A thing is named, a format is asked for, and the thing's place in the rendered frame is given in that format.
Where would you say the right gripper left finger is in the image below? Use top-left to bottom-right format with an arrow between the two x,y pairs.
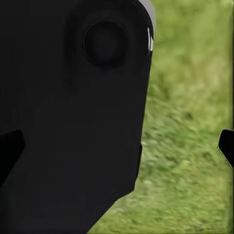
0,130 -> 25,188

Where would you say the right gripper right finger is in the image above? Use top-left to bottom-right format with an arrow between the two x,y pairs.
218,130 -> 234,169

